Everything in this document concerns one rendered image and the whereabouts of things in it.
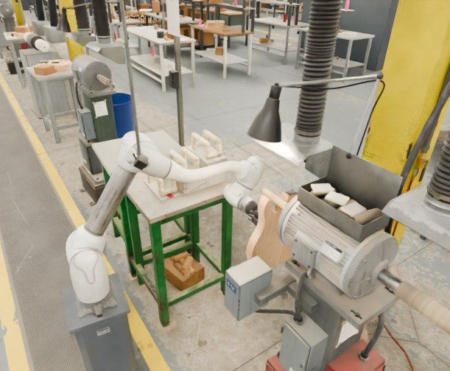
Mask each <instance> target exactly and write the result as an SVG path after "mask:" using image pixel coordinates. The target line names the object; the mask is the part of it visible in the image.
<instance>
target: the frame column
mask: <svg viewBox="0 0 450 371"><path fill-rule="evenodd" d="M302 289H303V290H305V291H306V292H307V293H308V294H309V295H310V296H311V297H313V298H314V299H315V300H316V301H317V302H318V303H319V305H318V308H317V310H316V311H314V312H313V313H311V314H310V313H309V312H308V311H307V310H306V309H305V308H304V307H303V306H302V305H301V304H300V303H299V310H300V312H302V311H304V312H305V313H306V314H307V315H308V316H309V317H310V318H311V319H312V320H313V321H314V322H315V323H316V324H317V325H318V326H319V327H320V328H321V329H323V330H324V331H325V332H326V333H327V334H328V341H327V345H326V349H325V352H324V356H323V361H322V364H321V367H320V371H326V370H327V366H328V364H329V363H330V362H332V361H333V360H334V359H335V358H336V357H338V356H339V355H341V354H342V353H344V352H345V351H346V350H347V349H348V348H350V347H351V346H353V345H354V344H356V343H357V342H358V341H359V340H360V337H361V335H362V331H363V328H364V326H363V327H362V328H360V329H359V330H357V329H356V328H355V327H354V326H353V325H352V324H350V323H349V322H348V321H347V320H346V319H345V318H343V317H342V316H341V315H340V314H339V313H337V312H336V311H335V310H334V309H333V308H332V307H331V306H330V305H329V304H328V303H327V302H325V301H324V300H323V299H322V298H321V297H319V296H318V295H317V294H316V293H315V292H314V291H312V290H311V289H310V288H309V287H308V286H307V285H306V284H305V283H303V286H302Z"/></svg>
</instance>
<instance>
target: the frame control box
mask: <svg viewBox="0 0 450 371"><path fill-rule="evenodd" d="M272 273H273V269H272V268H271V267H270V266H268V265H267V264H266V263H265V262H264V261H263V260H262V259H261V258H260V257H258V256H256V257H253V258H251V259H249V260H247V261H245V262H243V263H241V264H238V265H236V266H234V267H232V268H230V269H228V270H226V271H225V307H226V308H227V309H228V310H229V311H230V312H231V314H232V315H233V316H234V317H235V319H236V320H237V321H239V320H241V319H244V318H245V317H247V316H249V315H251V314H252V313H254V312H256V313H263V314H290V315H292V316H294V317H293V319H294V321H295V322H296V323H297V321H296V320H297V319H296V318H297V316H296V313H295V312H294V311H290V310H284V309H261V308H263V307H265V306H266V305H268V304H269V302H267V303H265V304H264V305H261V306H258V305H257V304H256V303H255V302H254V300H253V298H254V294H255V293H257V292H259V291H261V290H262V289H265V288H267V287H268V286H271V280H272Z"/></svg>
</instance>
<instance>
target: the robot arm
mask: <svg viewBox="0 0 450 371"><path fill-rule="evenodd" d="M138 133H139V140H140V147H141V154H143V155H145V156H147V157H148V161H149V163H148V166H147V167H146V168H145V169H143V170H140V169H138V168H136V167H134V166H133V164H134V160H135V158H134V157H133V153H134V154H135V156H136V157H137V156H138V152H137V143H136V131H131V132H128V133H126V134H125V135H124V137H123V138H122V140H121V145H120V148H119V153H118V156H117V165H116V168H115V169H114V171H113V173H112V175H111V177H110V179H109V181H108V183H107V185H106V186H105V189H104V191H103V192H102V195H101V197H100V198H99V200H98V202H97V204H96V206H95V208H94V210H93V212H92V214H91V215H90V217H89V219H88V221H87V223H86V224H84V225H80V226H79V227H78V228H77V229H76V230H75V231H74V232H73V233H72V234H71V235H70V236H69V237H68V239H67V242H66V255H67V259H68V264H69V266H70V276H71V282H72V285H73V287H74V296H75V297H76V299H77V307H78V318H79V319H82V318H84V317H86V316H88V315H91V314H94V313H95V314H96V316H97V318H101V317H102V311H103V310H105V309H108V308H115V307H116V306H117V305H118V303H117V301H116V300H115V298H114V296H113V291H112V288H111V281H110V280H109V277H108V270H107V267H106V264H105V261H104V259H103V257H102V253H103V250H104V247H105V242H106V240H107V236H106V233H105V231H106V230H107V228H108V225H109V224H110V222H111V220H112V218H113V216H114V214H115V212H116V211H117V209H118V207H119V205H120V203H121V202H122V200H123V198H124V196H125V194H126V193H127V190H128V188H129V187H130V184H131V183H132V181H133V179H134V177H135V175H136V174H137V173H139V172H142V173H144V174H147V175H149V176H152V177H157V178H161V179H164V180H173V181H177V182H182V183H195V182H199V181H201V180H205V179H208V178H210V177H214V176H217V175H219V174H223V173H226V172H234V173H235V175H236V177H237V180H236V182H235V183H231V184H228V185H226V187H224V189H223V195H224V197H225V198H226V200H227V201H228V202H229V203H230V204H231V205H232V206H233V207H235V208H238V209H239V210H240V211H241V212H242V213H244V214H245V215H248V219H249V220H250V221H251V222H252V223H253V224H254V225H255V226H257V224H258V221H259V213H258V204H257V203H256V201H255V200H254V199H253V198H251V197H250V195H251V193H252V190H253V189H254V187H255V186H256V185H257V183H258V182H259V180H260V178H261V176H262V174H263V172H264V167H265V164H264V161H263V160H262V159H261V158H259V157H258V156H256V155H255V156H252V157H250V158H248V159H247V160H243V161H241V162H237V161H226V162H222V163H217V164H214V165H211V166H207V167H203V168H200V169H193V170H189V169H185V168H183V167H182V166H180V165H178V164H177V163H176V162H174V161H173V160H171V159H169V158H168V157H166V156H164V155H162V154H161V152H160V151H159V150H158V149H157V148H156V147H155V145H154V143H153V142H152V141H151V139H150V138H149V137H148V136H147V135H145V134H143V133H141V132H138Z"/></svg>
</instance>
